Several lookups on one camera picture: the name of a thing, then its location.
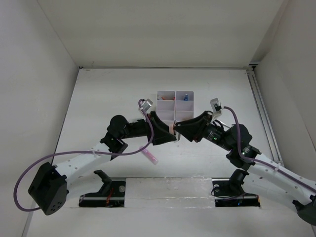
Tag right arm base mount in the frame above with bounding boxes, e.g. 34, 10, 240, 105
210, 169, 261, 207

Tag white six-compartment organizer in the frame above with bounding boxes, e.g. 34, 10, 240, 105
156, 90, 194, 125

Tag aluminium rail right side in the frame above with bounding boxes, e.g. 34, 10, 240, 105
246, 64, 283, 164

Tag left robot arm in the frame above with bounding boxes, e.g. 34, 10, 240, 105
28, 111, 176, 216

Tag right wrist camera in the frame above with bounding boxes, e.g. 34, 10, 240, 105
210, 98, 222, 121

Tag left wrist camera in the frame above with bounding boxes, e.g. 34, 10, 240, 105
140, 99, 153, 112

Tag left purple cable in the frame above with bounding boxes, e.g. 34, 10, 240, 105
14, 98, 156, 212

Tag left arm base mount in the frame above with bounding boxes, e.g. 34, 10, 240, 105
79, 170, 126, 208

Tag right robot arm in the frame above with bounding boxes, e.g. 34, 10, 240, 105
174, 111, 316, 226

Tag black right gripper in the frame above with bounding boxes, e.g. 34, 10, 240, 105
173, 111, 234, 152

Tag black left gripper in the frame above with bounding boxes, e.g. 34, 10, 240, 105
119, 111, 175, 145

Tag pink highlighter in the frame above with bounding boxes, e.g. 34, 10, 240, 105
140, 146, 158, 165

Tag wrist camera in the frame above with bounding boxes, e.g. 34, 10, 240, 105
210, 98, 222, 121
140, 99, 153, 112

